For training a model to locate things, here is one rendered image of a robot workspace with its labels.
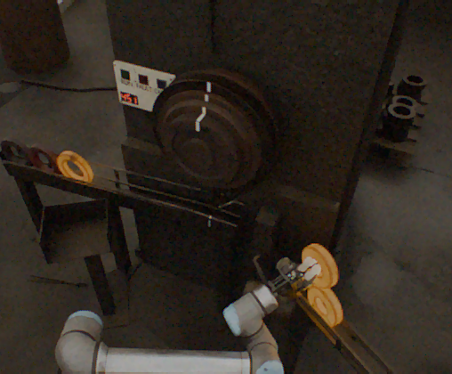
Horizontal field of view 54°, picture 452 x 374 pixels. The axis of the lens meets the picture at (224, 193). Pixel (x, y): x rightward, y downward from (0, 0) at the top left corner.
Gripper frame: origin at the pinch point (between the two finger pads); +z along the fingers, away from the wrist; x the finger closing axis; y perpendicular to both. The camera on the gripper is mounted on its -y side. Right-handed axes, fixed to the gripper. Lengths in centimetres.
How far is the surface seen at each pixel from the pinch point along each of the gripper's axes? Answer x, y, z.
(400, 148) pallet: 83, -113, 130
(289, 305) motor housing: 6.5, -32.8, -12.1
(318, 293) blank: -4.8, -9.5, -5.0
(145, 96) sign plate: 84, 31, -16
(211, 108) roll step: 45, 44, -5
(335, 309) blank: -12.7, -9.3, -4.1
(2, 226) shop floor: 161, -57, -119
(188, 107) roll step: 51, 44, -10
